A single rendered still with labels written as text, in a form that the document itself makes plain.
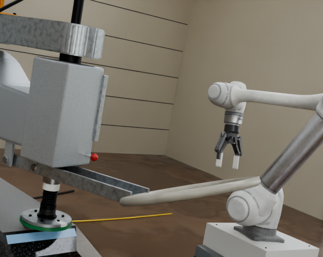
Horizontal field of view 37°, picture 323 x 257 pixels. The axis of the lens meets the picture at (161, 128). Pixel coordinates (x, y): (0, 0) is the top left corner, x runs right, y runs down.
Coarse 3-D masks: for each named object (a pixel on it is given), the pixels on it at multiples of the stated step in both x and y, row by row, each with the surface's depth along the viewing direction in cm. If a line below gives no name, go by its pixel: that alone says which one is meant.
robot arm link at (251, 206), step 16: (320, 112) 193; (304, 128) 199; (320, 128) 194; (288, 144) 203; (304, 144) 197; (320, 144) 198; (288, 160) 200; (304, 160) 200; (272, 176) 203; (288, 176) 202; (240, 192) 205; (256, 192) 204; (272, 192) 205; (240, 208) 203; (256, 208) 202; (272, 208) 209; (240, 224) 207
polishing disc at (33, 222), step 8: (24, 216) 202; (32, 216) 204; (40, 216) 204; (48, 216) 205; (56, 216) 207; (64, 216) 211; (24, 224) 199; (32, 224) 197; (40, 224) 197; (48, 224) 198; (56, 224) 199
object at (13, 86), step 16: (0, 64) 218; (16, 64) 227; (0, 80) 211; (16, 80) 219; (0, 96) 208; (16, 96) 202; (0, 112) 208; (16, 112) 202; (0, 128) 208; (16, 128) 203; (16, 144) 204
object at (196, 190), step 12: (228, 180) 184; (240, 180) 178; (252, 180) 154; (156, 192) 186; (168, 192) 146; (180, 192) 145; (192, 192) 144; (204, 192) 144; (216, 192) 145; (228, 192) 147; (132, 204) 153; (144, 204) 150
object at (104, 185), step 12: (24, 168) 206; (36, 168) 201; (48, 168) 198; (72, 168) 205; (84, 168) 203; (60, 180) 194; (72, 180) 190; (84, 180) 187; (96, 180) 198; (108, 180) 195; (120, 180) 191; (96, 192) 184; (108, 192) 180; (120, 192) 177; (132, 192) 188; (144, 192) 185
